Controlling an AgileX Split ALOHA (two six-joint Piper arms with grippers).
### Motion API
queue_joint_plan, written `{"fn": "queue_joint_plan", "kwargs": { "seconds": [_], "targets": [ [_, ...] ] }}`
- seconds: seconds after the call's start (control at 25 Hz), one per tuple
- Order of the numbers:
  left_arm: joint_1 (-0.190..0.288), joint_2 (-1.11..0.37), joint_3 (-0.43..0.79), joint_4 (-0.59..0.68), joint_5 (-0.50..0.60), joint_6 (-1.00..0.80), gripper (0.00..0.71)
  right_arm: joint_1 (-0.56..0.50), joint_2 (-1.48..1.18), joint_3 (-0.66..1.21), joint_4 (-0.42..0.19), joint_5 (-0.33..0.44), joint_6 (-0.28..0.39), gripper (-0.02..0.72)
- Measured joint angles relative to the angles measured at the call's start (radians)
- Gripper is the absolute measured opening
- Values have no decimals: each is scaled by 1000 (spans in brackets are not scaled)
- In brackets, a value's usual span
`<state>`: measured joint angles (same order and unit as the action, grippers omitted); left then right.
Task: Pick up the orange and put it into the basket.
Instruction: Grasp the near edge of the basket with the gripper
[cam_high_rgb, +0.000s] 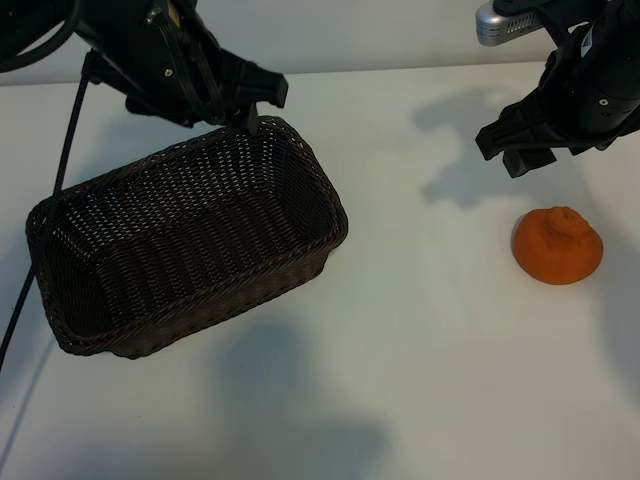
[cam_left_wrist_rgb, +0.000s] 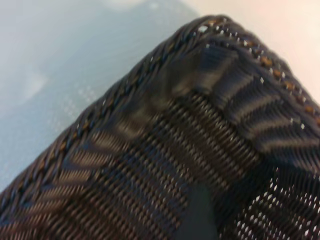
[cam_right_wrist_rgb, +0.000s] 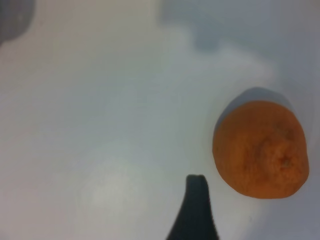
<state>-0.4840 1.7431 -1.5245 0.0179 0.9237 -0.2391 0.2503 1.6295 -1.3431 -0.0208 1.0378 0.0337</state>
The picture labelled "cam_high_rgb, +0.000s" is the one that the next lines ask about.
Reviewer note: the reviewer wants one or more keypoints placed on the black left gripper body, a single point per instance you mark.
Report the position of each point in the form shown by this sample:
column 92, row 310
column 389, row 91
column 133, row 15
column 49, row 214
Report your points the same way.
column 160, row 60

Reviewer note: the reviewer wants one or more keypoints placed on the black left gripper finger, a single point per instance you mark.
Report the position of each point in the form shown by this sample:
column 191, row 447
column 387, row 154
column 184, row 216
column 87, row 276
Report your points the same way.
column 257, row 85
column 249, row 119

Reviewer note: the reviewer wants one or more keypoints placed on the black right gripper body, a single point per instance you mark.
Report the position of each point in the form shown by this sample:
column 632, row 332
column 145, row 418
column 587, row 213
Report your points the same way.
column 595, row 90

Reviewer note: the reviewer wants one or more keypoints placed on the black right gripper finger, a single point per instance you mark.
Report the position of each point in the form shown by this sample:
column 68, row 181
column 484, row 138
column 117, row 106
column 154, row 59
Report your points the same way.
column 530, row 161
column 515, row 131

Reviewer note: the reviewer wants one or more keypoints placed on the orange with knobbed top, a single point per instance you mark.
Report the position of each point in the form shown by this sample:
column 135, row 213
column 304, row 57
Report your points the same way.
column 555, row 250

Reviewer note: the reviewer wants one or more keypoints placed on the dark brown woven basket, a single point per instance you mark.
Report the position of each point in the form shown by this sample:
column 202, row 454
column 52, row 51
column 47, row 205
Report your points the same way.
column 190, row 235

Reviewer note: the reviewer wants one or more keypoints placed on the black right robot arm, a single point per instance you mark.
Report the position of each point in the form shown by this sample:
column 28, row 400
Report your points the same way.
column 627, row 5

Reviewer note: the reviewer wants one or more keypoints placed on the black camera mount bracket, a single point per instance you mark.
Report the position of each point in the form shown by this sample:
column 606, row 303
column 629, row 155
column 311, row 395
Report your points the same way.
column 560, row 20

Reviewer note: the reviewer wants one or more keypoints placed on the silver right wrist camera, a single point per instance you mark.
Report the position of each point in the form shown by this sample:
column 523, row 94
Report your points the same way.
column 492, row 27

